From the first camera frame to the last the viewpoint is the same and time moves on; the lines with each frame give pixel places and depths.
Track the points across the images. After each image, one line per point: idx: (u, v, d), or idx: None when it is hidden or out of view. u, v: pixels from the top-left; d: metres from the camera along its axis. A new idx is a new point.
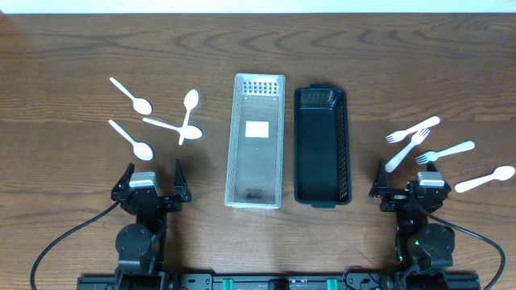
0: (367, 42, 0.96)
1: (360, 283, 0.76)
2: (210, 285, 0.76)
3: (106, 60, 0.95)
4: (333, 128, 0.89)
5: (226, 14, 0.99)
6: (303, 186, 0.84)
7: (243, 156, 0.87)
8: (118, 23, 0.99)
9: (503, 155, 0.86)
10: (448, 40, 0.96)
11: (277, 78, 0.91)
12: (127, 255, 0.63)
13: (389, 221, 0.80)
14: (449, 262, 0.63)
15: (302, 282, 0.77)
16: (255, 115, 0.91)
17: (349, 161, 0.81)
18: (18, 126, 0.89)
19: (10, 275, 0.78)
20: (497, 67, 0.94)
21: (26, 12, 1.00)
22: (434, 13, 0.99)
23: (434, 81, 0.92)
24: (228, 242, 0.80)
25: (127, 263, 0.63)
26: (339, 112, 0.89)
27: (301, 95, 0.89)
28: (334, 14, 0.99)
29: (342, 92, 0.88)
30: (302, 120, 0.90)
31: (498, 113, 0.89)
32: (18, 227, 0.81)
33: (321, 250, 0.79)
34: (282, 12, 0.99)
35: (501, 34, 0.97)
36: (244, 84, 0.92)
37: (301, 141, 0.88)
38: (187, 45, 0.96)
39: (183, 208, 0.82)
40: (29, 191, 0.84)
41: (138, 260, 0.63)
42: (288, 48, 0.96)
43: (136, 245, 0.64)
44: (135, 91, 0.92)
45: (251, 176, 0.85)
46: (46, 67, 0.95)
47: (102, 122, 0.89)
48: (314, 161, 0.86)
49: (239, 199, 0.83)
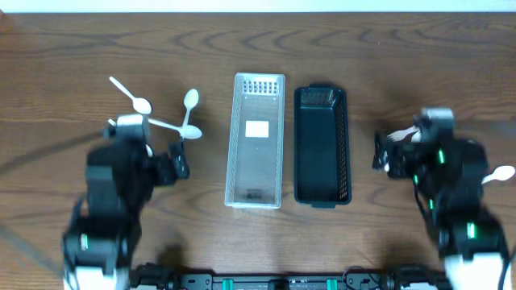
0: (367, 41, 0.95)
1: (360, 283, 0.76)
2: (210, 285, 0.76)
3: (105, 60, 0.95)
4: (333, 128, 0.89)
5: (226, 13, 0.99)
6: (303, 187, 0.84)
7: (243, 156, 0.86)
8: (118, 22, 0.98)
9: (504, 155, 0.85)
10: (449, 39, 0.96)
11: (277, 78, 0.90)
12: (98, 162, 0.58)
13: (389, 222, 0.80)
14: (479, 163, 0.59)
15: (302, 283, 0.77)
16: (255, 114, 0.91)
17: (349, 161, 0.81)
18: (18, 126, 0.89)
19: (10, 275, 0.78)
20: (497, 66, 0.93)
21: (25, 11, 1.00)
22: (434, 11, 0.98)
23: (435, 81, 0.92)
24: (228, 242, 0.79)
25: (96, 167, 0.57)
26: (339, 112, 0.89)
27: (301, 94, 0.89)
28: (334, 14, 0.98)
29: (342, 91, 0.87)
30: (302, 120, 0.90)
31: (499, 113, 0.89)
32: (18, 228, 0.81)
33: (321, 250, 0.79)
34: (281, 11, 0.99)
35: (501, 33, 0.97)
36: (244, 83, 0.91)
37: (301, 141, 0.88)
38: (186, 45, 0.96)
39: (184, 208, 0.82)
40: (29, 192, 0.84)
41: (110, 167, 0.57)
42: (288, 47, 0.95)
43: (106, 152, 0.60)
44: (135, 91, 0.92)
45: (251, 176, 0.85)
46: (46, 67, 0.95)
47: (102, 122, 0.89)
48: (314, 161, 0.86)
49: (239, 199, 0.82)
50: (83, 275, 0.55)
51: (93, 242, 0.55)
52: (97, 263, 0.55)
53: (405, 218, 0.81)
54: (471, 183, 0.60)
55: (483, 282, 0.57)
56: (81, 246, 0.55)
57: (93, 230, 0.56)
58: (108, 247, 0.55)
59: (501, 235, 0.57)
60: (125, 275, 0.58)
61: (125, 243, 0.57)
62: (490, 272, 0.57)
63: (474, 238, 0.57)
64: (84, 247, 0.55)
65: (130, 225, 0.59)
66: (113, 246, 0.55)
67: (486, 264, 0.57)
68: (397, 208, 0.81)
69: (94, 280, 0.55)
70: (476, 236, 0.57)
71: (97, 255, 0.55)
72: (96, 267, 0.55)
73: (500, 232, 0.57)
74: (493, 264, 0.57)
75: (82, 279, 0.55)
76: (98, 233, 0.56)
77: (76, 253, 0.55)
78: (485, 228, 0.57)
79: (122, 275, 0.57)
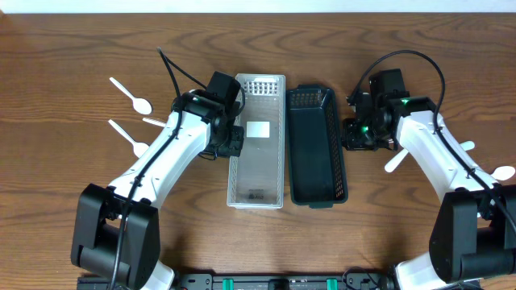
0: (367, 42, 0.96)
1: (360, 283, 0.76)
2: (210, 285, 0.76)
3: (106, 61, 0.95)
4: (324, 127, 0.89)
5: (226, 14, 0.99)
6: (299, 187, 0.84)
7: (243, 156, 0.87)
8: (118, 23, 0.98)
9: (502, 156, 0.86)
10: (449, 40, 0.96)
11: (277, 79, 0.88)
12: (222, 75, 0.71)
13: (389, 221, 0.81)
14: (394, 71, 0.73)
15: (302, 283, 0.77)
16: (255, 115, 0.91)
17: (343, 161, 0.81)
18: (18, 127, 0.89)
19: (10, 274, 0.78)
20: (497, 67, 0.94)
21: (26, 12, 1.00)
22: (434, 12, 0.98)
23: (434, 81, 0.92)
24: (228, 242, 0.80)
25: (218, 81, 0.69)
26: (329, 111, 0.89)
27: (290, 96, 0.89)
28: (334, 14, 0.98)
29: (330, 90, 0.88)
30: (293, 121, 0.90)
31: (499, 113, 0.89)
32: (18, 227, 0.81)
33: (321, 250, 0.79)
34: (281, 12, 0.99)
35: (501, 34, 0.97)
36: (244, 84, 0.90)
37: (295, 141, 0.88)
38: (186, 45, 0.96)
39: (184, 207, 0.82)
40: (30, 192, 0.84)
41: (231, 78, 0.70)
42: (288, 48, 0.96)
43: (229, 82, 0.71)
44: (135, 92, 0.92)
45: (251, 176, 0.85)
46: (46, 67, 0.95)
47: (103, 122, 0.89)
48: (308, 161, 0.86)
49: (241, 199, 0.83)
50: (187, 118, 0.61)
51: (201, 105, 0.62)
52: (198, 117, 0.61)
53: (405, 218, 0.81)
54: (395, 82, 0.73)
55: (427, 124, 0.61)
56: (193, 100, 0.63)
57: (204, 102, 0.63)
58: (207, 115, 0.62)
59: (435, 106, 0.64)
60: (203, 142, 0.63)
61: (216, 122, 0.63)
62: (424, 115, 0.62)
63: (406, 105, 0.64)
64: (194, 101, 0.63)
65: (225, 116, 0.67)
66: (214, 113, 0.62)
67: (418, 114, 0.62)
68: (397, 208, 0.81)
69: (194, 121, 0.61)
70: (409, 103, 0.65)
71: (198, 115, 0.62)
72: (197, 119, 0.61)
73: (432, 105, 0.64)
74: (425, 113, 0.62)
75: (187, 118, 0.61)
76: (208, 102, 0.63)
77: (188, 100, 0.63)
78: (417, 100, 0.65)
79: (207, 136, 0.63)
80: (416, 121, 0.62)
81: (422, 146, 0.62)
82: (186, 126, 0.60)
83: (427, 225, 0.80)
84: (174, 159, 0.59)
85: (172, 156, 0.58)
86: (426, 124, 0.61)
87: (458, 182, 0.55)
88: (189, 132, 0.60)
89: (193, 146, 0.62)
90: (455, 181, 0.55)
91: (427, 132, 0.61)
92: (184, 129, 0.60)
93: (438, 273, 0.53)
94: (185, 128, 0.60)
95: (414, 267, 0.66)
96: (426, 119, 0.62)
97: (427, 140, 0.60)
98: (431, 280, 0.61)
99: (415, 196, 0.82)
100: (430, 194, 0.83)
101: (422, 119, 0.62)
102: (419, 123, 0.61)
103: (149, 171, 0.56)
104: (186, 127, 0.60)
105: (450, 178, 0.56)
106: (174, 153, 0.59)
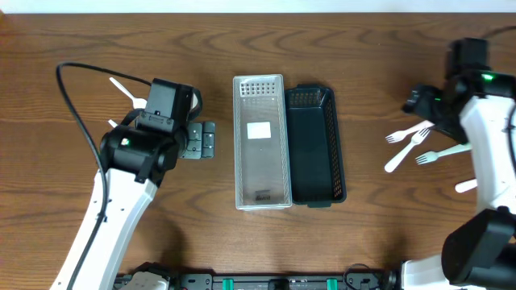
0: (367, 42, 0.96)
1: (360, 283, 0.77)
2: (210, 285, 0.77)
3: (105, 60, 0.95)
4: (322, 127, 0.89)
5: (226, 14, 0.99)
6: (297, 187, 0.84)
7: (247, 157, 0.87)
8: (118, 23, 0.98)
9: None
10: (448, 40, 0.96)
11: (275, 79, 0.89)
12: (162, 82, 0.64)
13: (389, 222, 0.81)
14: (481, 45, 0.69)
15: (302, 282, 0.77)
16: (255, 116, 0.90)
17: (341, 159, 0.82)
18: (18, 127, 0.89)
19: (10, 275, 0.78)
20: (497, 67, 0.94)
21: (26, 11, 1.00)
22: (434, 12, 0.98)
23: (434, 81, 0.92)
24: (228, 242, 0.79)
25: (158, 93, 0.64)
26: (327, 111, 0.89)
27: (289, 95, 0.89)
28: (334, 14, 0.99)
29: (329, 90, 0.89)
30: (293, 121, 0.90)
31: None
32: (17, 227, 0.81)
33: (321, 250, 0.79)
34: (281, 12, 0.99)
35: (501, 34, 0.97)
36: (241, 86, 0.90)
37: (294, 142, 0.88)
38: (186, 45, 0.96)
39: (183, 209, 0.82)
40: (30, 191, 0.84)
41: (175, 87, 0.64)
42: (287, 48, 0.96)
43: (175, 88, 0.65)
44: (135, 92, 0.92)
45: (256, 177, 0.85)
46: (46, 67, 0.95)
47: (102, 123, 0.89)
48: (307, 161, 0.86)
49: (247, 200, 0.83)
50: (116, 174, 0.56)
51: (134, 147, 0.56)
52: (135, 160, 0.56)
53: (405, 217, 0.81)
54: (475, 55, 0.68)
55: (499, 120, 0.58)
56: (122, 141, 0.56)
57: (136, 140, 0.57)
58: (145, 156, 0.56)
59: None
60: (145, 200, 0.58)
61: (162, 159, 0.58)
62: (505, 101, 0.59)
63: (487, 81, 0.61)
64: (125, 142, 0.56)
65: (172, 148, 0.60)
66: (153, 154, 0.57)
67: (497, 104, 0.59)
68: (397, 208, 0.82)
69: (125, 183, 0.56)
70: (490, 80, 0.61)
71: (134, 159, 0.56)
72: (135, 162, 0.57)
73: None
74: (506, 101, 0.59)
75: (112, 186, 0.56)
76: (141, 139, 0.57)
77: (116, 141, 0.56)
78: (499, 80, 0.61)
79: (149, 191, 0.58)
80: (491, 108, 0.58)
81: (484, 141, 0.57)
82: (115, 201, 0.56)
83: (426, 225, 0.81)
84: (110, 247, 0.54)
85: (105, 246, 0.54)
86: (499, 118, 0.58)
87: (501, 200, 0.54)
88: (121, 206, 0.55)
89: (131, 217, 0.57)
90: (501, 199, 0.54)
91: (498, 126, 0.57)
92: (113, 205, 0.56)
93: (443, 267, 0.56)
94: (116, 203, 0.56)
95: (419, 267, 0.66)
96: (504, 112, 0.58)
97: (495, 136, 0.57)
98: (435, 282, 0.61)
99: (415, 196, 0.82)
100: (430, 194, 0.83)
101: (497, 111, 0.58)
102: (492, 114, 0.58)
103: (76, 282, 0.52)
104: (114, 199, 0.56)
105: (498, 191, 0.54)
106: (107, 241, 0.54)
